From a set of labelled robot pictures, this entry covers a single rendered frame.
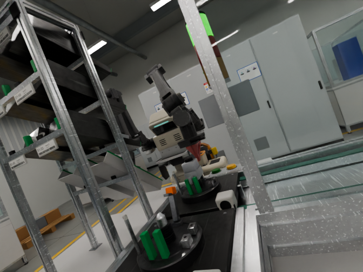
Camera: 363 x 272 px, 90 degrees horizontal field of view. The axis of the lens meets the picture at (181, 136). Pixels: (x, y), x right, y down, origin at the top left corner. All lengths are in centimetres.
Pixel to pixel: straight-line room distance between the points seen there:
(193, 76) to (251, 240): 345
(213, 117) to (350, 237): 35
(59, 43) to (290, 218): 80
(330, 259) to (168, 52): 881
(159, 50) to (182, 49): 111
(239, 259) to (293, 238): 16
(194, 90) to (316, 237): 336
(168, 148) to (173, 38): 796
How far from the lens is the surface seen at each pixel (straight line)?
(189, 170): 59
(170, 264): 37
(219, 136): 360
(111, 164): 66
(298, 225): 47
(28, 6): 72
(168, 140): 136
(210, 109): 43
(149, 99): 398
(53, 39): 76
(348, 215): 48
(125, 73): 983
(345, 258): 50
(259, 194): 44
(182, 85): 373
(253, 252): 37
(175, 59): 879
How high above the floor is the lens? 119
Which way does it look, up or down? 2 degrees down
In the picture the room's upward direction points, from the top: 21 degrees counter-clockwise
